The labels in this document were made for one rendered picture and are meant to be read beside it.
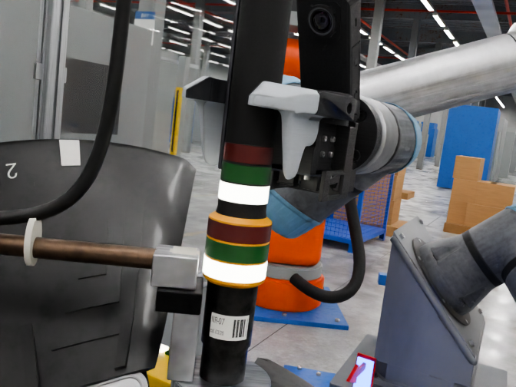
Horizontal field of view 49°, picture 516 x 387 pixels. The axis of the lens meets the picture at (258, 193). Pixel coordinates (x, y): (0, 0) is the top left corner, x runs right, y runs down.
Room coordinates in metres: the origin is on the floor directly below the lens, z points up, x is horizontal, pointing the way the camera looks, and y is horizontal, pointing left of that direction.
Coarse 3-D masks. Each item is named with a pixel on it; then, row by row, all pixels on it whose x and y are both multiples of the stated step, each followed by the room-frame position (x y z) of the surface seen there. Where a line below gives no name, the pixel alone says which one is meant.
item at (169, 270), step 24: (168, 264) 0.36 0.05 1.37; (192, 264) 0.36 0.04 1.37; (168, 288) 0.36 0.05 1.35; (192, 288) 0.36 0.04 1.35; (168, 312) 0.36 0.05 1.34; (192, 312) 0.36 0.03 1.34; (192, 336) 0.36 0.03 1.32; (168, 360) 0.36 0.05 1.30; (192, 360) 0.36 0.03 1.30; (192, 384) 0.36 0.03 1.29; (240, 384) 0.37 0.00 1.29; (264, 384) 0.37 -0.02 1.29
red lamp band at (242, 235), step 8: (208, 224) 0.37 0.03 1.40; (216, 224) 0.36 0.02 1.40; (224, 224) 0.36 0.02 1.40; (272, 224) 0.38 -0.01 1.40; (208, 232) 0.37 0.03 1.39; (216, 232) 0.36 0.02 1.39; (224, 232) 0.36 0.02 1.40; (232, 232) 0.36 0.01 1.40; (240, 232) 0.36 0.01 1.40; (248, 232) 0.36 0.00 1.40; (256, 232) 0.36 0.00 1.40; (264, 232) 0.37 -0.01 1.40; (224, 240) 0.36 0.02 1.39; (232, 240) 0.36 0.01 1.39; (240, 240) 0.36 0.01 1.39; (248, 240) 0.36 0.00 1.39; (256, 240) 0.36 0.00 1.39; (264, 240) 0.37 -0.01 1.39
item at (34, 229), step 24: (120, 0) 0.37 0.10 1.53; (120, 24) 0.37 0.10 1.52; (120, 48) 0.37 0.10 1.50; (120, 72) 0.37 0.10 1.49; (96, 144) 0.37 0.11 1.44; (96, 168) 0.37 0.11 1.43; (72, 192) 0.36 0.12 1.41; (0, 216) 0.36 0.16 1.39; (24, 216) 0.36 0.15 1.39; (48, 216) 0.36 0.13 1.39
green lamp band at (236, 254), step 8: (208, 240) 0.37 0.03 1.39; (208, 248) 0.37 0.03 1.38; (216, 248) 0.36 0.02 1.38; (224, 248) 0.36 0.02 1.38; (232, 248) 0.36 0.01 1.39; (240, 248) 0.36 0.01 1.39; (248, 248) 0.36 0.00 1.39; (256, 248) 0.36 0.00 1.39; (264, 248) 0.37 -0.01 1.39; (216, 256) 0.36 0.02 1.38; (224, 256) 0.36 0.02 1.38; (232, 256) 0.36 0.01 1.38; (240, 256) 0.36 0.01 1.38; (248, 256) 0.36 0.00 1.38; (256, 256) 0.36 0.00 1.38; (264, 256) 0.37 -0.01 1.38
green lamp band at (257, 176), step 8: (224, 168) 0.37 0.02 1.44; (232, 168) 0.37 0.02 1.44; (240, 168) 0.36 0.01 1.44; (248, 168) 0.36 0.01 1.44; (256, 168) 0.36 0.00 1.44; (264, 168) 0.37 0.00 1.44; (224, 176) 0.37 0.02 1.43; (232, 176) 0.36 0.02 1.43; (240, 176) 0.36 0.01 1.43; (248, 176) 0.36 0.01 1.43; (256, 176) 0.36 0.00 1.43; (264, 176) 0.37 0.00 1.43; (256, 184) 0.37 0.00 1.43; (264, 184) 0.37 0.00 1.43
